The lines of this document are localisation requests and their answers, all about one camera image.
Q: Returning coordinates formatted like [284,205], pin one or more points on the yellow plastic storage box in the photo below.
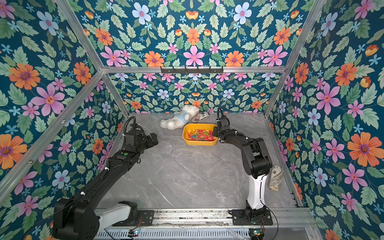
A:
[198,134]

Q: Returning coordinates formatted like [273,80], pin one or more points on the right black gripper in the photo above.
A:
[222,127]

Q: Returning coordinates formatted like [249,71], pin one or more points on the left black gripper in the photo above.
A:
[155,139]

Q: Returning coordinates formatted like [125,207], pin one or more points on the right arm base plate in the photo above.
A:
[251,218]

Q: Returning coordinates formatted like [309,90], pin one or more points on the white teddy bear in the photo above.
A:
[180,119]

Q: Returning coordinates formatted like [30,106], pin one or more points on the small printed pouch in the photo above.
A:
[200,117]

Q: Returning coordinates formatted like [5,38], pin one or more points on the aluminium front rail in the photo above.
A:
[177,218]

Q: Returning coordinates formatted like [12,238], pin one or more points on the black hook rail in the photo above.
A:
[192,70]

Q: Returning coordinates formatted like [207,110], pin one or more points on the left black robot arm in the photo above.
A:
[77,218]

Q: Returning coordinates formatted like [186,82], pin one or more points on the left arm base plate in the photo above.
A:
[141,218]

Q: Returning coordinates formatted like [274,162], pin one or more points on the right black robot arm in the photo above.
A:
[256,162]

